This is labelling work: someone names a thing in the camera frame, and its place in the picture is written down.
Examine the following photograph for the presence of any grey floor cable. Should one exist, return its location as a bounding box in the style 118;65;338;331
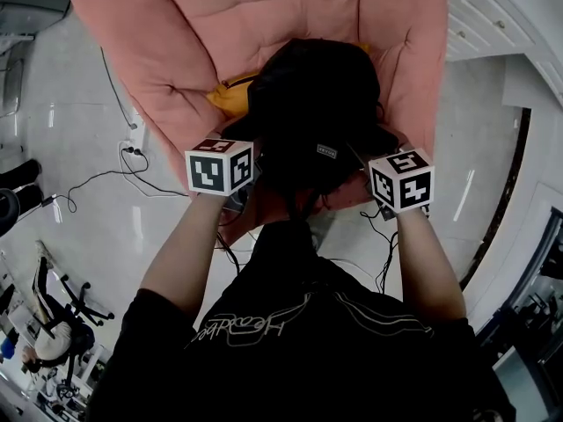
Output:
99;45;138;130

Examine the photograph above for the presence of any white desk with hutch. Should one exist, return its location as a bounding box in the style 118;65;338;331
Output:
445;0;563;110

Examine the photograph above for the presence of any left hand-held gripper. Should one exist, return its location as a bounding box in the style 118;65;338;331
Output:
184;137;256;213

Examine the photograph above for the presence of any white power strip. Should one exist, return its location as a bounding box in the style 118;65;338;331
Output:
126;114;147;154

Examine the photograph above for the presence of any person's right forearm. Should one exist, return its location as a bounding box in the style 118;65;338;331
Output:
392;207;468;321

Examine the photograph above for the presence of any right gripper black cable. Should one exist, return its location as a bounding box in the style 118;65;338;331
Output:
359;208;400;295

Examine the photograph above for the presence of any person's black printed shirt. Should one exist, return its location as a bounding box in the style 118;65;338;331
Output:
85;217;516;422

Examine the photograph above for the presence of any clear glass tray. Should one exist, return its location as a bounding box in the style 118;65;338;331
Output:
0;56;26;119

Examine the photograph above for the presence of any yellow pouch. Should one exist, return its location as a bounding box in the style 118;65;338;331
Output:
205;70;260;120

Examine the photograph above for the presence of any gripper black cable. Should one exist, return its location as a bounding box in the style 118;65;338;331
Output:
214;229;248;277
359;208;400;295

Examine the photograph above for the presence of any dark framed window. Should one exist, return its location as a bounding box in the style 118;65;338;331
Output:
473;204;563;422

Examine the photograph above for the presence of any black backpack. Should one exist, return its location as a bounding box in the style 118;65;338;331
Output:
218;37;400;220

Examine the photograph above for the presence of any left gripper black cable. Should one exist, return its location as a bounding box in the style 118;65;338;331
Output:
214;229;248;277

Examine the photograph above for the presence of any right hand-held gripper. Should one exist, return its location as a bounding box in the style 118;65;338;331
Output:
368;147;435;222

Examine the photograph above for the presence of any black office chair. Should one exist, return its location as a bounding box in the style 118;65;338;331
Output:
31;256;116;397

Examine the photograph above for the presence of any black floor cable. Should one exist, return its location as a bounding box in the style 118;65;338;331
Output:
40;146;191;214

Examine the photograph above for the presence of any pink cushioned lounge chair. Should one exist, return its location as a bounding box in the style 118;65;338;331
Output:
69;0;450;246

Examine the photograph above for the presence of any person's left forearm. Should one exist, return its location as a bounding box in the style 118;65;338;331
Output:
139;190;230;319

